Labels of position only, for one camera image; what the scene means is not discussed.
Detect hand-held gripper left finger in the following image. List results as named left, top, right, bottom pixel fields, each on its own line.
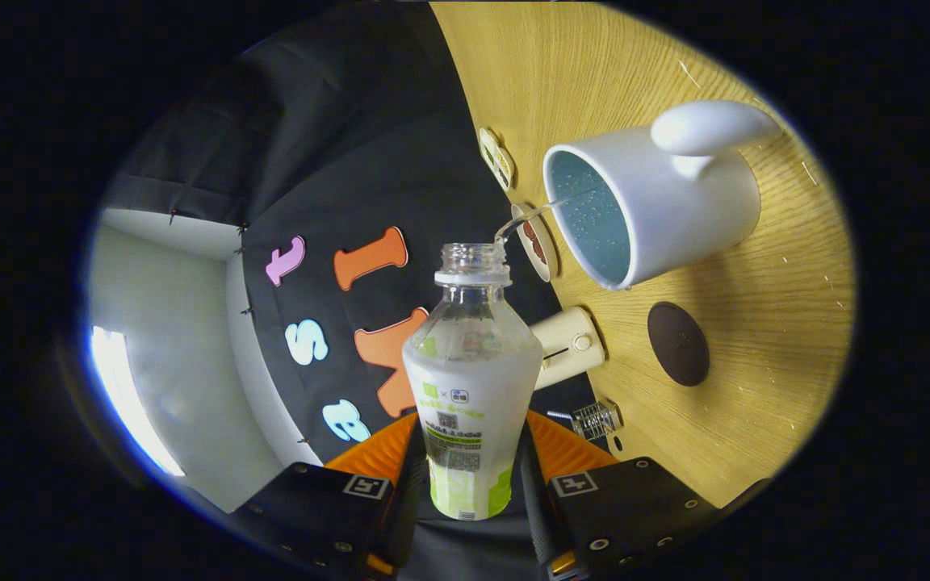
left=227, top=412, right=425, bottom=580

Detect white divided dish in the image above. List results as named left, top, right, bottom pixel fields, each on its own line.
left=479, top=127, right=516, bottom=192

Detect wooden table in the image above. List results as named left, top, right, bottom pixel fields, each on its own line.
left=430, top=0, right=857, bottom=509

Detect metal wire utensil holder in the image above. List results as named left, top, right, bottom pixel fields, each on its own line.
left=570, top=399, right=623, bottom=441

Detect black backdrop cloth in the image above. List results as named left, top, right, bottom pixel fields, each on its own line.
left=102, top=0, right=619, bottom=581

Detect dark brown round coaster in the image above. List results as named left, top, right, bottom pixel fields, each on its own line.
left=647, top=302, right=710, bottom=387

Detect cream toaster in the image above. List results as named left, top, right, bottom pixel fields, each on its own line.
left=530, top=306, right=607, bottom=391

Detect clear bottle with white label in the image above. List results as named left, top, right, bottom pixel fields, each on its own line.
left=402, top=242, right=544, bottom=521

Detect white oval plate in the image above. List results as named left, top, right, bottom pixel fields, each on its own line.
left=511, top=203, right=560, bottom=282

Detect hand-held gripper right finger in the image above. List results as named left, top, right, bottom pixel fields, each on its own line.
left=517, top=409, right=724, bottom=581

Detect white cup with blue inside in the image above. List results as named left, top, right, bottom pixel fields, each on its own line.
left=542, top=100, right=781, bottom=291

